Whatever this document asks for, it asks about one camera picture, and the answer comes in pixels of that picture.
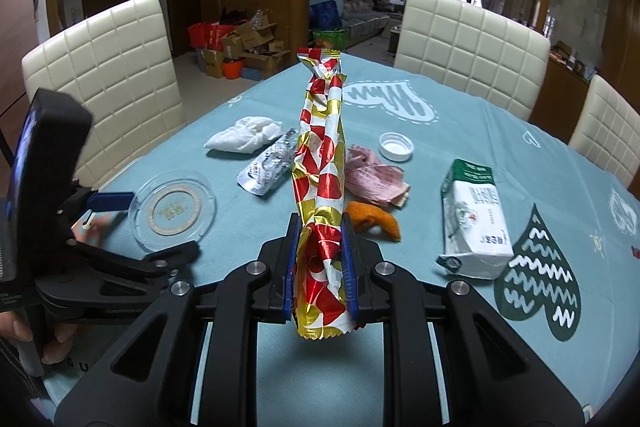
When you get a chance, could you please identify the silver foil blister pack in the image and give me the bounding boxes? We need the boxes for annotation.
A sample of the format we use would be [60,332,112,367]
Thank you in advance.
[236,129,298,198]

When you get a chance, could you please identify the wooden low cabinet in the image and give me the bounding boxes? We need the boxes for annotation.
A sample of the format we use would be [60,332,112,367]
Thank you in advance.
[545,54,594,128]

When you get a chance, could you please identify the red gold foil wrapper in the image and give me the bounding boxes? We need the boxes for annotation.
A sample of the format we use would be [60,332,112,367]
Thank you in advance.
[289,47,362,342]

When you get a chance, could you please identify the grey sofa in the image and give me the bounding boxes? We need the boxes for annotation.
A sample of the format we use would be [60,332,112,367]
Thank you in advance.
[305,0,406,48]

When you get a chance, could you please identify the clear glass dish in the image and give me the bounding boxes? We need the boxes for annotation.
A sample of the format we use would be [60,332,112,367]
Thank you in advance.
[127,171,218,253]

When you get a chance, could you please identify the white green milk carton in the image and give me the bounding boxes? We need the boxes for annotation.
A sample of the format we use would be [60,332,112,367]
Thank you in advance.
[436,158,515,280]

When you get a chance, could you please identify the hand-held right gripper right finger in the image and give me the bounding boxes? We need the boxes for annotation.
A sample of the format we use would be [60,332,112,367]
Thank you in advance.
[340,222,586,427]

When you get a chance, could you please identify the orange peel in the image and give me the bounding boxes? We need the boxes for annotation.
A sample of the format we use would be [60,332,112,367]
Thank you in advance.
[345,201,402,242]

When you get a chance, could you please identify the white bottle cap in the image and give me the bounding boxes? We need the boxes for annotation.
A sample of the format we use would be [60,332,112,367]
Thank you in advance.
[378,132,415,162]

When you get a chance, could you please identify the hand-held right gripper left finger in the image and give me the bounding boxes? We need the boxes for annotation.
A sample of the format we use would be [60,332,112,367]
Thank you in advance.
[52,212,303,427]

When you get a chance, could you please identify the wooden partition cabinet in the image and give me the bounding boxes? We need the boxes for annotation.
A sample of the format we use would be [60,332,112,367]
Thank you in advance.
[230,0,311,72]

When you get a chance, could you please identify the cream quilted leather chair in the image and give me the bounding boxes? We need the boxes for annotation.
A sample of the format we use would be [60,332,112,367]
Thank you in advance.
[21,0,186,192]
[393,0,551,122]
[567,74,640,200]

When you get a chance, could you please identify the red paper bags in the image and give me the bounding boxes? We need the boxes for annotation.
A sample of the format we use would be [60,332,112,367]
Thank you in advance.
[187,22,222,50]

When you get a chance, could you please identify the white tissue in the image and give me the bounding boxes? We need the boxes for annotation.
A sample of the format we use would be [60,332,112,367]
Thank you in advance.
[203,116,285,155]

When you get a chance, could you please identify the pile of cardboard boxes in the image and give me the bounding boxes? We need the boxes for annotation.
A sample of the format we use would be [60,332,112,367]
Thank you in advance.
[200,9,292,80]

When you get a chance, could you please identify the colourful shopping bag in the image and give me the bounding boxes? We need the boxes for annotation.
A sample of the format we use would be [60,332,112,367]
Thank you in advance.
[312,28,349,54]

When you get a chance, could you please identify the teal printed tablecloth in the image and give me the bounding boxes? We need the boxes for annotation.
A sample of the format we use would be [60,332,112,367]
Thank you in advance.
[42,52,640,427]

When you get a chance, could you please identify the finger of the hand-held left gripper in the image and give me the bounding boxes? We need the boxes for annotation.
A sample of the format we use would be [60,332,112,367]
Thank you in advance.
[35,239,202,323]
[57,187,135,248]

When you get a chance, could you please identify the person's left hand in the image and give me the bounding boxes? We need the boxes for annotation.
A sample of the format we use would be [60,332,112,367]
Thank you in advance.
[0,311,78,365]

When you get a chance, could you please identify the pink paper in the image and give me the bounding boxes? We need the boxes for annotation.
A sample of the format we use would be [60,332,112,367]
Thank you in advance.
[346,144,412,208]

